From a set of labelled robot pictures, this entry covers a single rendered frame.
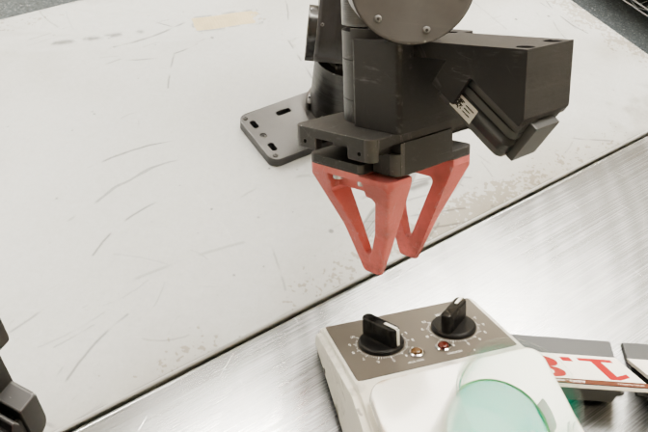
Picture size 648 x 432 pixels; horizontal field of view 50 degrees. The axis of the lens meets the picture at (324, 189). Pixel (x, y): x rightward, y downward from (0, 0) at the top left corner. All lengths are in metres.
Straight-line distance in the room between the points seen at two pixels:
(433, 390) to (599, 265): 0.27
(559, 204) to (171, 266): 0.36
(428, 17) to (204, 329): 0.32
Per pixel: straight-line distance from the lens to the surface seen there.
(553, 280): 0.64
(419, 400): 0.44
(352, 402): 0.46
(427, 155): 0.41
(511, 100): 0.35
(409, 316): 0.53
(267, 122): 0.69
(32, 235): 0.63
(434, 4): 0.33
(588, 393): 0.57
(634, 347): 0.62
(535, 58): 0.35
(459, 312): 0.51
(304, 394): 0.53
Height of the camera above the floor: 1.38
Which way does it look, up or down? 48 degrees down
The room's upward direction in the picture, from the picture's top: 8 degrees clockwise
